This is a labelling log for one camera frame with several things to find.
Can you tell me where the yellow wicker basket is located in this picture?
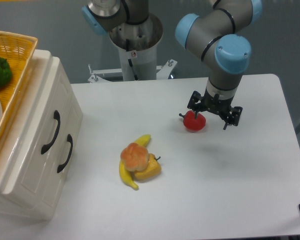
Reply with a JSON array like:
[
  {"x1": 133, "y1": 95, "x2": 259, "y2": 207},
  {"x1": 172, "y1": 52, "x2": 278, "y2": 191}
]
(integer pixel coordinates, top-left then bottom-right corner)
[{"x1": 0, "y1": 29, "x2": 39, "y2": 158}]

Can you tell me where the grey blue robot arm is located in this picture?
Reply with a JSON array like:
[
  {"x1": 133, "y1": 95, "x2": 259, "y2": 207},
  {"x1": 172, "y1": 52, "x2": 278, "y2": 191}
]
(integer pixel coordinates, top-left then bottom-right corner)
[{"x1": 81, "y1": 0, "x2": 263, "y2": 126}]

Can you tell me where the yellow toy bell pepper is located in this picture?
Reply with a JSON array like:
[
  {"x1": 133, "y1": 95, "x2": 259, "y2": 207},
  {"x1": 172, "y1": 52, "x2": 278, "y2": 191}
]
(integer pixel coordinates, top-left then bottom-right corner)
[{"x1": 134, "y1": 153, "x2": 162, "y2": 181}]

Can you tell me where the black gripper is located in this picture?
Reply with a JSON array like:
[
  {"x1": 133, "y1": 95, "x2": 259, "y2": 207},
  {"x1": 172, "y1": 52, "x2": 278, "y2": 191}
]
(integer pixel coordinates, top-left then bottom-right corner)
[{"x1": 187, "y1": 90, "x2": 243, "y2": 130}]

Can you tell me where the yellow toy banana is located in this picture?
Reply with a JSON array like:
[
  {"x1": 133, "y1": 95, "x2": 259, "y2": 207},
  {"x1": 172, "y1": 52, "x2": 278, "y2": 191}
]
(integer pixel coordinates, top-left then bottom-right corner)
[{"x1": 119, "y1": 134, "x2": 151, "y2": 190}]

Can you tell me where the red toy bell pepper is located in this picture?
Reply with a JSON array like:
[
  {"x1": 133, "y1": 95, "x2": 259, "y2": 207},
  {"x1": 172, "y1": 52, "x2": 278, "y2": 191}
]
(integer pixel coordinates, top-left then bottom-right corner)
[{"x1": 179, "y1": 110, "x2": 207, "y2": 132}]

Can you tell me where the orange toy bread bun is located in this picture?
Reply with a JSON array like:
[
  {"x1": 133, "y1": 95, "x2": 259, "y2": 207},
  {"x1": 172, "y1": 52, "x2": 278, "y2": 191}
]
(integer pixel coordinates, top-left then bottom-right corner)
[{"x1": 120, "y1": 142, "x2": 149, "y2": 172}]

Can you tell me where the white drawer cabinet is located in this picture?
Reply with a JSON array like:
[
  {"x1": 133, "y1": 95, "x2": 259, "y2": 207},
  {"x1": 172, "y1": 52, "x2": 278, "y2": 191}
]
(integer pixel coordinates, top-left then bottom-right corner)
[{"x1": 0, "y1": 50, "x2": 83, "y2": 220}]

